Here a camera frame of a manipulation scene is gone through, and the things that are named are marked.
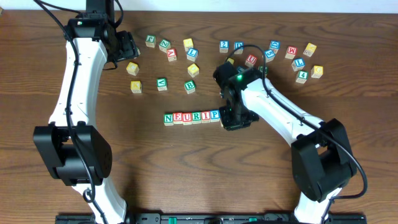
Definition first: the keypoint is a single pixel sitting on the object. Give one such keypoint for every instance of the green N block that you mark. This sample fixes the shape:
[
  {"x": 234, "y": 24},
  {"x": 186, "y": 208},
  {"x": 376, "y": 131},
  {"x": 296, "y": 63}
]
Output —
[{"x": 168, "y": 120}]

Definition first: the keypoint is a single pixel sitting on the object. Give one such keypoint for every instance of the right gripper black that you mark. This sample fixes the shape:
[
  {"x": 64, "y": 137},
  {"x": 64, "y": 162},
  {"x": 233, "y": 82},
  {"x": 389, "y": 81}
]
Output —
[{"x": 237, "y": 122}]

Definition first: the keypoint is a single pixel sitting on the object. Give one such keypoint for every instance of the red E block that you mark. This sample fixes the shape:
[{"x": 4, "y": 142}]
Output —
[{"x": 178, "y": 118}]

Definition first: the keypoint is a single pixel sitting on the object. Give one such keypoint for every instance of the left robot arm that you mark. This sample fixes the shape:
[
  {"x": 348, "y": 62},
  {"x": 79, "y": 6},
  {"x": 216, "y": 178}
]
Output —
[{"x": 70, "y": 145}]

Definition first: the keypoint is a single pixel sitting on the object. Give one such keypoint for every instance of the yellow G block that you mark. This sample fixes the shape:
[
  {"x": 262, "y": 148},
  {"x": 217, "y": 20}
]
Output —
[{"x": 317, "y": 71}]

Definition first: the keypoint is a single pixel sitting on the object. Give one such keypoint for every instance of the blue L block right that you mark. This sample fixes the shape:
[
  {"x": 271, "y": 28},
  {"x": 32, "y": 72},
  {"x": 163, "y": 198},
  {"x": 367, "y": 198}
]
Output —
[{"x": 298, "y": 64}]

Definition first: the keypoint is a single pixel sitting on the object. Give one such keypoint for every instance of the green R block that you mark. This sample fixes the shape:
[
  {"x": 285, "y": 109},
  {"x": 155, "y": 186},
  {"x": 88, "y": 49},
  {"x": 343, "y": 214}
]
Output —
[{"x": 196, "y": 117}]

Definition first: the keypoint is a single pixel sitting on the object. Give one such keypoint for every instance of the blue L block left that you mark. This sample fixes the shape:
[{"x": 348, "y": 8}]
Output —
[{"x": 192, "y": 54}]

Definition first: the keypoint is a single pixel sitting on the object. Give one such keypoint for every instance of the green 4 block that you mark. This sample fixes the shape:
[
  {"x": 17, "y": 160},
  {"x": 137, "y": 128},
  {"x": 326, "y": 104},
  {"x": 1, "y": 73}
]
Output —
[{"x": 301, "y": 77}]

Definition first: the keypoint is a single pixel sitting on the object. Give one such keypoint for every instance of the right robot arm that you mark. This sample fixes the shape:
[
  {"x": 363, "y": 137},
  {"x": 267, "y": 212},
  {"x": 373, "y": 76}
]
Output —
[{"x": 321, "y": 154}]

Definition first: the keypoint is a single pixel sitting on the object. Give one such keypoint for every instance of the blue D block right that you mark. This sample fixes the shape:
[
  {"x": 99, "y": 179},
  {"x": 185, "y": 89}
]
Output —
[{"x": 274, "y": 46}]

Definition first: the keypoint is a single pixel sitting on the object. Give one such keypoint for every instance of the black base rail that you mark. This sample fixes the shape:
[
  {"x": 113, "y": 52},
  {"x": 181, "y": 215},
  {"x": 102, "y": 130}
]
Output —
[{"x": 155, "y": 218}]

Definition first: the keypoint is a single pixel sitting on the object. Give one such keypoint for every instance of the green V block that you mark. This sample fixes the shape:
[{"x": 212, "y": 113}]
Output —
[{"x": 162, "y": 84}]

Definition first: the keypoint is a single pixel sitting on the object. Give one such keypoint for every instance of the yellow block centre left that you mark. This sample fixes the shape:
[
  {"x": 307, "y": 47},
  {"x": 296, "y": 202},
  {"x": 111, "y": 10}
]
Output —
[{"x": 193, "y": 70}]

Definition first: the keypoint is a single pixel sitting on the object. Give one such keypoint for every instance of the yellow block top middle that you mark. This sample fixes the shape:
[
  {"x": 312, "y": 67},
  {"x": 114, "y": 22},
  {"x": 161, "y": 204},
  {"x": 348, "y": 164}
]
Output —
[{"x": 188, "y": 43}]

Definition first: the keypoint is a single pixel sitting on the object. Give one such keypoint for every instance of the red M block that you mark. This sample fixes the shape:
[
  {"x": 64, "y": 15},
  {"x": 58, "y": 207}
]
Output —
[{"x": 291, "y": 52}]

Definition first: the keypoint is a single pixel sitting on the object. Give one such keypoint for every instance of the yellow block far right top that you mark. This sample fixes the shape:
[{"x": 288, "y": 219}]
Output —
[{"x": 310, "y": 49}]

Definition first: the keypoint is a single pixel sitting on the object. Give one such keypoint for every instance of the green B block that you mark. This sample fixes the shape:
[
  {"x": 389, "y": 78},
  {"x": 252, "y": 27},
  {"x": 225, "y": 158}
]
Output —
[{"x": 190, "y": 86}]

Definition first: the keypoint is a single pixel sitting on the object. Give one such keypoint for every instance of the green j block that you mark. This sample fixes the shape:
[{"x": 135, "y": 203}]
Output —
[
  {"x": 151, "y": 41},
  {"x": 263, "y": 69}
]

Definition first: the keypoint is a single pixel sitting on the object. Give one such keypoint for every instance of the red I block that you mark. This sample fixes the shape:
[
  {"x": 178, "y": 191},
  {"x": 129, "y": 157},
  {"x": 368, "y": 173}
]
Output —
[{"x": 205, "y": 117}]

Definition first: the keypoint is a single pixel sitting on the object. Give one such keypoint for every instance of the blue l block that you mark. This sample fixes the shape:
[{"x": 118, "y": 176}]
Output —
[
  {"x": 192, "y": 54},
  {"x": 298, "y": 64}
]

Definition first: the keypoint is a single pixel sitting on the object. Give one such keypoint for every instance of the green Z block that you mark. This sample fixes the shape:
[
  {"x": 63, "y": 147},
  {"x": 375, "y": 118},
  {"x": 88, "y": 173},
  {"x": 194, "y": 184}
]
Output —
[{"x": 164, "y": 45}]

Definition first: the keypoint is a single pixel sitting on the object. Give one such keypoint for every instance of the red A block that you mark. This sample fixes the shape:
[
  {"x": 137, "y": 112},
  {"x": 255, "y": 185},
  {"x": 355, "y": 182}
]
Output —
[{"x": 171, "y": 55}]

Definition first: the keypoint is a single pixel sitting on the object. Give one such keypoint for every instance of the blue P block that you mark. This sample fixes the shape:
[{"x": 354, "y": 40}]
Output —
[{"x": 215, "y": 115}]

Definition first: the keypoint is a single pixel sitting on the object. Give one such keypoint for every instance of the blue d block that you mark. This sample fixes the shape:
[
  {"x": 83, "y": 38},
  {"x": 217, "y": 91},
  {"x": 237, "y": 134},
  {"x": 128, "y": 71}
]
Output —
[
  {"x": 274, "y": 46},
  {"x": 238, "y": 47}
]

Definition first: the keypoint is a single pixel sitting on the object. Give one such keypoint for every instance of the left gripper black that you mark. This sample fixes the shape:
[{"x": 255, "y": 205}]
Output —
[{"x": 130, "y": 46}]

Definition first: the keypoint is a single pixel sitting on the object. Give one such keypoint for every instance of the blue T block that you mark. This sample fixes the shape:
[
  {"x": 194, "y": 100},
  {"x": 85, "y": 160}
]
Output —
[{"x": 240, "y": 69}]

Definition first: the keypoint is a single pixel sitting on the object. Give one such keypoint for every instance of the blue 2 block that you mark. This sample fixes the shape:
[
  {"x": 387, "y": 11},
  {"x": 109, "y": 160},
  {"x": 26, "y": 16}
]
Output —
[{"x": 224, "y": 46}]

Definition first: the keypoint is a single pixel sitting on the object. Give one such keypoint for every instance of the red u block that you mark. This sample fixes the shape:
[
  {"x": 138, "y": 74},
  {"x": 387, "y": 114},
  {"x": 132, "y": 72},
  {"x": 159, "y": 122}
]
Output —
[
  {"x": 187, "y": 118},
  {"x": 251, "y": 61}
]

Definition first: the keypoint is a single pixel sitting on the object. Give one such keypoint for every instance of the blue 5 block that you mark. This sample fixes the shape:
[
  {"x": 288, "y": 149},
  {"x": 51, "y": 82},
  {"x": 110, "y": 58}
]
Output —
[{"x": 269, "y": 55}]

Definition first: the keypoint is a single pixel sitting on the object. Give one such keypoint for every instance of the yellow K block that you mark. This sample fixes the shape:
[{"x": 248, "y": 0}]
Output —
[{"x": 136, "y": 86}]

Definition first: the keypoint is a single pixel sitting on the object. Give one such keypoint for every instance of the green J block right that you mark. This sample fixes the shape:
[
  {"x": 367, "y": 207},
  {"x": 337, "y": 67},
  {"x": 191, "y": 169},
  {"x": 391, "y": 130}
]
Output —
[{"x": 263, "y": 69}]

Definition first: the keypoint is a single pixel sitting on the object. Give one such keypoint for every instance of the green J block far left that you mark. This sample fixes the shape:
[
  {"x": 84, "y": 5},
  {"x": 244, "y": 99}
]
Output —
[{"x": 151, "y": 41}]

